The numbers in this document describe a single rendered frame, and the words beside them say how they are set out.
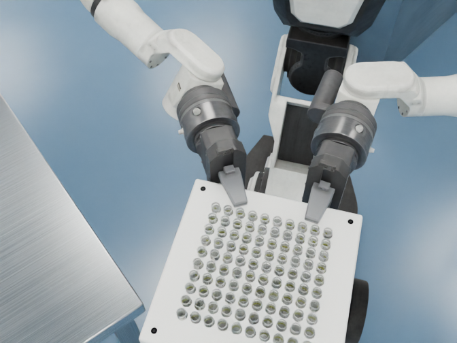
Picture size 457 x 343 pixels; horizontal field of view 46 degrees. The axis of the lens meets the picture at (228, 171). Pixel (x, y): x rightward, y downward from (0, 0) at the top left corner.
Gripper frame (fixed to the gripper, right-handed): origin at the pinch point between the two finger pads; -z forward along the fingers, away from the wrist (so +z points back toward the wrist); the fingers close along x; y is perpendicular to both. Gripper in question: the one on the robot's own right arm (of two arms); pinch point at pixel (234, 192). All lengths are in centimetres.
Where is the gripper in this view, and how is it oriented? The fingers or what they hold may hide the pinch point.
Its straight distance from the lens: 78.1
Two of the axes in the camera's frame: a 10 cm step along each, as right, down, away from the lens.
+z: -2.9, -7.8, 5.5
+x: -0.1, 5.8, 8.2
